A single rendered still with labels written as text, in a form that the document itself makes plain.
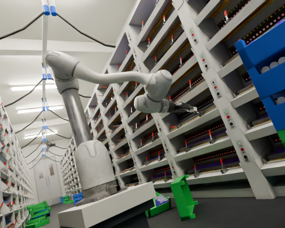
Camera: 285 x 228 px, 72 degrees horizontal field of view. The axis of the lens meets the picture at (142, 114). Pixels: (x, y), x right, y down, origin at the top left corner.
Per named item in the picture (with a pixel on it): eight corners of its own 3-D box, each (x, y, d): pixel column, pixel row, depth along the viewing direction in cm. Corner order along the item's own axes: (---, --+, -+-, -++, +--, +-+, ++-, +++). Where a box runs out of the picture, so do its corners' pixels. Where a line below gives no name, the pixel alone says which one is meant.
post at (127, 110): (148, 199, 215) (108, 61, 260) (144, 199, 223) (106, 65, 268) (163, 193, 225) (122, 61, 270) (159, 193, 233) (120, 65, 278)
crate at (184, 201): (181, 221, 109) (195, 218, 107) (169, 184, 114) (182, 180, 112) (187, 206, 137) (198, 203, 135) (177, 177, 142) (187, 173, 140)
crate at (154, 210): (171, 207, 147) (170, 197, 146) (148, 218, 137) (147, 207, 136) (149, 193, 173) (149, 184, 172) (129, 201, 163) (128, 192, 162)
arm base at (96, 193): (102, 199, 77) (99, 185, 78) (74, 207, 90) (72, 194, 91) (134, 187, 91) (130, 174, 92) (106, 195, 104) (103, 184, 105)
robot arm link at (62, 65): (81, 55, 113) (82, 68, 125) (51, 41, 112) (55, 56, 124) (69, 72, 108) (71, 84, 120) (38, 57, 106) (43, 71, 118)
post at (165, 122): (187, 199, 157) (127, 21, 202) (180, 199, 165) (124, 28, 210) (205, 191, 167) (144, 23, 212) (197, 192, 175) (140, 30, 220)
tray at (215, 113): (221, 114, 120) (212, 101, 121) (168, 140, 170) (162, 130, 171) (237, 102, 131) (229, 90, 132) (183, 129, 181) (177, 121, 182)
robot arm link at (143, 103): (156, 117, 122) (166, 102, 114) (133, 115, 116) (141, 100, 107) (152, 104, 129) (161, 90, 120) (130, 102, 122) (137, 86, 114)
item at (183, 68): (198, 60, 130) (187, 43, 131) (154, 99, 180) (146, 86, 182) (215, 53, 141) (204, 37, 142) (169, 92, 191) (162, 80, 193)
